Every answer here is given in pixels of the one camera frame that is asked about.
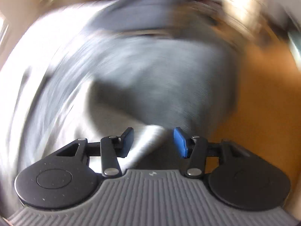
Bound grey sweatshirt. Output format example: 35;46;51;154
1;34;237;216

